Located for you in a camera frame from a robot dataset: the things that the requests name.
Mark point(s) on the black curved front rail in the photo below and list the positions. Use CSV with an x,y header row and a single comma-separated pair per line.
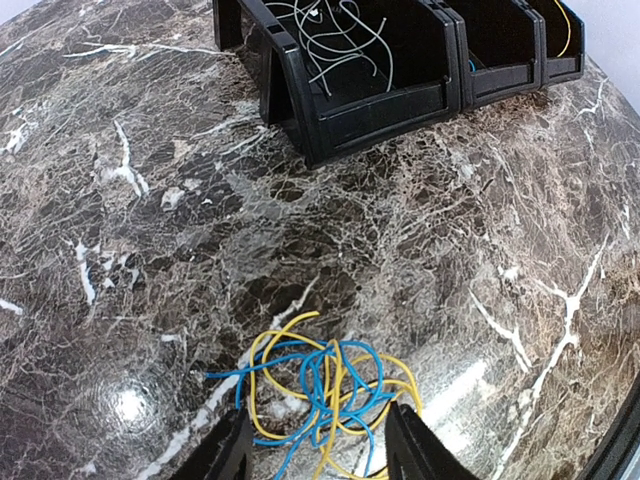
x,y
615,454

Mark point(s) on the black three-compartment tray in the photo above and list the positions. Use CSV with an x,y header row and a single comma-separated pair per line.
x,y
341,76

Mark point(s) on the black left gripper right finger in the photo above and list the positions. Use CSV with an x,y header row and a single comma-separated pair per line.
x,y
413,451

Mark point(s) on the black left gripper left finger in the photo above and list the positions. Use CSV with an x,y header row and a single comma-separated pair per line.
x,y
226,453

